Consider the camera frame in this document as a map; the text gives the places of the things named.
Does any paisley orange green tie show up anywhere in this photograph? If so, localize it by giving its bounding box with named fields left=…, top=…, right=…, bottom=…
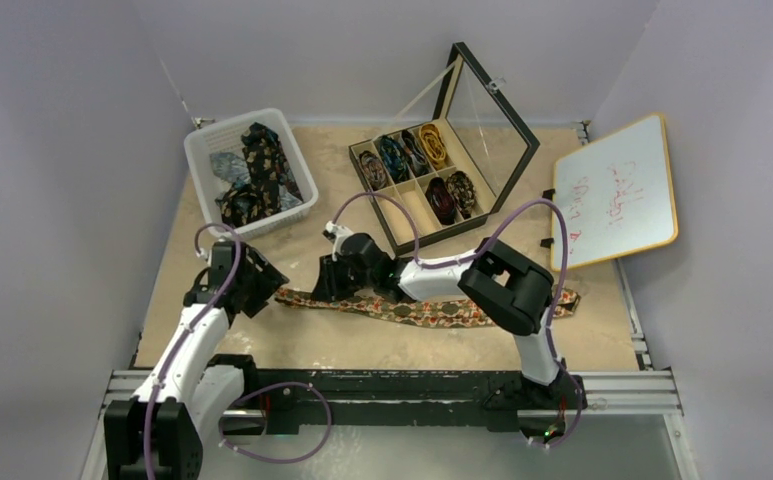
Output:
left=274, top=286, right=582, bottom=330

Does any white plastic basket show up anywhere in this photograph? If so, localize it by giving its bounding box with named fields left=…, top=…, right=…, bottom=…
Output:
left=184, top=108, right=319, bottom=239

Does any black tie organizer box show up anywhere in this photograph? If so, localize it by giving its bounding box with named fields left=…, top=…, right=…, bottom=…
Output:
left=348, top=42, right=540, bottom=255

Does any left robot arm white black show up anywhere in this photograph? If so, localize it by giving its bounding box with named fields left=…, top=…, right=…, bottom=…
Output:
left=103, top=241, right=288, bottom=479

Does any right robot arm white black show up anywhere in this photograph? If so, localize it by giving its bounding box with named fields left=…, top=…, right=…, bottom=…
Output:
left=311, top=233, right=564, bottom=407

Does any black floral tie in basket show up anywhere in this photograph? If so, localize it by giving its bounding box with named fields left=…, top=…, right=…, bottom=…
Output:
left=215, top=122, right=303, bottom=228

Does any rolled brown patterned tie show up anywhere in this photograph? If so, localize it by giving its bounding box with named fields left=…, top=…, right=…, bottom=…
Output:
left=359, top=150, right=390, bottom=191

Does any rolled dark red tie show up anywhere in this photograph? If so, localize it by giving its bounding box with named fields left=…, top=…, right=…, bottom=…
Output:
left=424, top=177, right=457, bottom=225

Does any rolled blue tie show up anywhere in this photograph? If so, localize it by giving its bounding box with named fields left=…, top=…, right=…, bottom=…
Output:
left=377, top=135, right=410, bottom=183

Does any grey blue tie in basket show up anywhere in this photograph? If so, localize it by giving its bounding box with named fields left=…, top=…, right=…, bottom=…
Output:
left=209, top=152, right=251, bottom=185

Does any rolled dark grey tie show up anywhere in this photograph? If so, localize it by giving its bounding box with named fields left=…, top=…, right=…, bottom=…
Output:
left=400, top=129, right=430, bottom=176

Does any rolled brown dotted tie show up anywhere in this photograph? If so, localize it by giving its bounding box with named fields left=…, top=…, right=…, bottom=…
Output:
left=445, top=170, right=476, bottom=219

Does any rolled yellow tie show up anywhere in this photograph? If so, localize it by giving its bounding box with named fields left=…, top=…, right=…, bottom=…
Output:
left=418, top=122, right=448, bottom=170

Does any yellow framed whiteboard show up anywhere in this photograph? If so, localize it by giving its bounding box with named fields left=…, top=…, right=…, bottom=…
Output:
left=550, top=113, right=679, bottom=272

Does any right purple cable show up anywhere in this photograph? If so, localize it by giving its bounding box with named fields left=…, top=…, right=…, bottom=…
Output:
left=327, top=190, right=571, bottom=372

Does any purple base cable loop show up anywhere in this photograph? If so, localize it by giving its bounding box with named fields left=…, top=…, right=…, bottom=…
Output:
left=217, top=381, right=332, bottom=465

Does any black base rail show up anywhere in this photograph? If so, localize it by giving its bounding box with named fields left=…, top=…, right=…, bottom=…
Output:
left=222, top=369, right=587, bottom=437

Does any aluminium frame rail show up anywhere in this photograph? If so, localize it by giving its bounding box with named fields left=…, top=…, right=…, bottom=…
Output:
left=101, top=369, right=683, bottom=415

